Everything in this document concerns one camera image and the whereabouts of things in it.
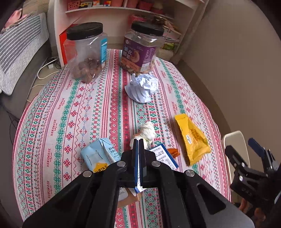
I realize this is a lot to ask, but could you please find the pink plush toy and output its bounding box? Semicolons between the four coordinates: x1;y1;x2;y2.
3;8;29;30

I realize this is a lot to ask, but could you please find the white stone block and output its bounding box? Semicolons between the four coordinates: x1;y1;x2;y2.
156;49;174;61

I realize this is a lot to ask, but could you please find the striped grey sofa cover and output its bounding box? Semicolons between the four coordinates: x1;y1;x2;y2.
1;13;49;95

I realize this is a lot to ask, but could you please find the patterned tablecloth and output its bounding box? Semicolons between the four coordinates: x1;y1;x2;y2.
13;49;231;219

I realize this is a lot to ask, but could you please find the pile of papers and books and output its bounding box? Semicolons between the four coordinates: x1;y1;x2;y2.
152;16;181;41

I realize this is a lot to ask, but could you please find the clear jar blue label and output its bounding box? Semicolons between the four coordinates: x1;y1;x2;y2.
65;22;108;83

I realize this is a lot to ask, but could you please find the light blue milk carton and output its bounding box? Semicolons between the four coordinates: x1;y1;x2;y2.
81;138;121;172

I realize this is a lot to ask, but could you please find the white tissue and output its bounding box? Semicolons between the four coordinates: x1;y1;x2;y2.
130;121;157;150

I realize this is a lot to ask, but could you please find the white power cable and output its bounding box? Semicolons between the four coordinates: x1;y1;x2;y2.
26;56;61;103

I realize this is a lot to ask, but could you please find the cream trash bin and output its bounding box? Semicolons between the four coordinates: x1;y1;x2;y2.
222;130;251;182

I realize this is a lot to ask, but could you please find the white paper ball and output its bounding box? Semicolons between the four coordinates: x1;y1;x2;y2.
125;74;159;103

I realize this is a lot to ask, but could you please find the clear jar purple label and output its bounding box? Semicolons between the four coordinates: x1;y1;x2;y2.
120;21;164;76

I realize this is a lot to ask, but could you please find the grey sofa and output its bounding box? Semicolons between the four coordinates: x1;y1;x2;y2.
1;41;51;199

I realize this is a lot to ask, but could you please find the yellow snack wrapper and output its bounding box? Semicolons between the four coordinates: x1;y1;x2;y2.
175;113;211;166

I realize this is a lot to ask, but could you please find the pink basket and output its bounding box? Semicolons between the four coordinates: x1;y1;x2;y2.
128;14;147;28

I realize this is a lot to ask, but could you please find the white bookshelf unit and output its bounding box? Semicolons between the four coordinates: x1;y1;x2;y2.
47;1;209;66

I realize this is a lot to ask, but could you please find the orange peel piece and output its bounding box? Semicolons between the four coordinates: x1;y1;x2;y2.
167;148;180;158

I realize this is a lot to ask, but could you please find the white blue medicine box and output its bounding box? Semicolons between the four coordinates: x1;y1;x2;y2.
134;143;179;193

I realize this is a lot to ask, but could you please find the person's right hand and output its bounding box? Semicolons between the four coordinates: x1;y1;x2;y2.
239;198;266;221

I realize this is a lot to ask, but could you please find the red gift box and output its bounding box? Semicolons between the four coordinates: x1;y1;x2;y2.
58;24;78;66

